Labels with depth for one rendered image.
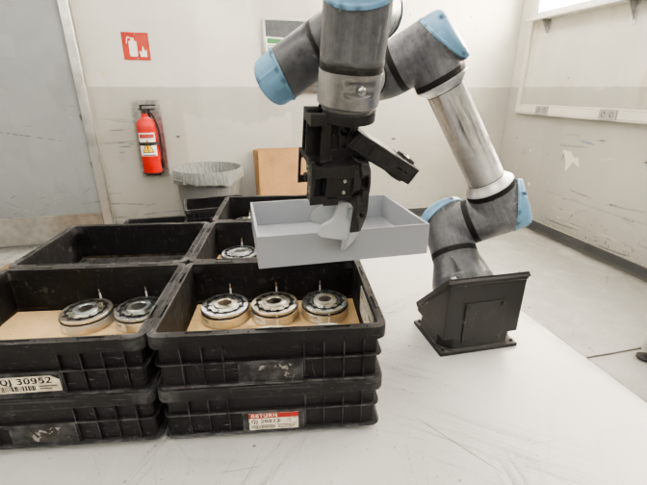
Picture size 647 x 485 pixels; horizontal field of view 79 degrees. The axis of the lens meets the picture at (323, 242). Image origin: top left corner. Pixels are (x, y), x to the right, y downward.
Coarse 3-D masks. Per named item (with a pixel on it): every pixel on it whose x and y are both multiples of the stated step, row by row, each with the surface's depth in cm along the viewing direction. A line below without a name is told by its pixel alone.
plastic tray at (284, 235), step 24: (264, 216) 76; (288, 216) 77; (384, 216) 80; (408, 216) 69; (264, 240) 57; (288, 240) 58; (312, 240) 59; (336, 240) 60; (360, 240) 60; (384, 240) 61; (408, 240) 62; (264, 264) 58; (288, 264) 59
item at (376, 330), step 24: (192, 264) 90; (216, 264) 90; (240, 264) 91; (360, 264) 90; (168, 336) 64; (192, 336) 64; (216, 336) 64; (240, 336) 65; (264, 336) 65; (288, 336) 65; (312, 336) 66; (336, 336) 66; (360, 336) 66
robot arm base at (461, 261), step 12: (444, 252) 98; (456, 252) 97; (468, 252) 96; (444, 264) 97; (456, 264) 95; (468, 264) 94; (480, 264) 95; (432, 276) 101; (444, 276) 95; (456, 276) 93; (468, 276) 92; (432, 288) 100
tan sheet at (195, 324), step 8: (200, 304) 93; (352, 304) 93; (200, 312) 89; (352, 312) 89; (192, 320) 86; (200, 320) 86; (248, 320) 86; (296, 320) 86; (304, 320) 86; (344, 320) 86; (352, 320) 86; (192, 328) 83; (200, 328) 83; (208, 328) 83; (232, 328) 83; (240, 328) 83
